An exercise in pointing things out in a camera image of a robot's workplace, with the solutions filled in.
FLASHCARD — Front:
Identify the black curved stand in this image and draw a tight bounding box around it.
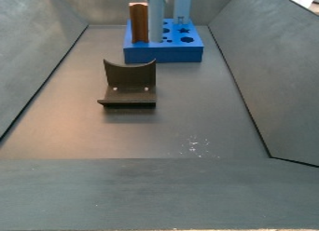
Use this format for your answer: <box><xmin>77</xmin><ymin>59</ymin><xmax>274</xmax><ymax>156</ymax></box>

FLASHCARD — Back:
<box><xmin>97</xmin><ymin>61</ymin><xmax>156</xmax><ymax>107</ymax></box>

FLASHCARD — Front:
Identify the light blue oval cylinder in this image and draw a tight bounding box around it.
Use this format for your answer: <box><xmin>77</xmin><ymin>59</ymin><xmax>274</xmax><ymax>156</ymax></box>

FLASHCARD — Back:
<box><xmin>148</xmin><ymin>0</ymin><xmax>164</xmax><ymax>42</ymax></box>

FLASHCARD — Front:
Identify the brown wavy peg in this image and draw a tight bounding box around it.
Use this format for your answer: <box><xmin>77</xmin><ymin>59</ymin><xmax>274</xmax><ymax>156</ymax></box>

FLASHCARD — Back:
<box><xmin>128</xmin><ymin>3</ymin><xmax>148</xmax><ymax>43</ymax></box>

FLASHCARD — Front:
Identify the blue shape-sorting board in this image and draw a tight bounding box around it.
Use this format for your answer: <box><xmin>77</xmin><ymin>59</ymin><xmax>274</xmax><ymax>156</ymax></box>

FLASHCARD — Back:
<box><xmin>123</xmin><ymin>19</ymin><xmax>203</xmax><ymax>63</ymax></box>

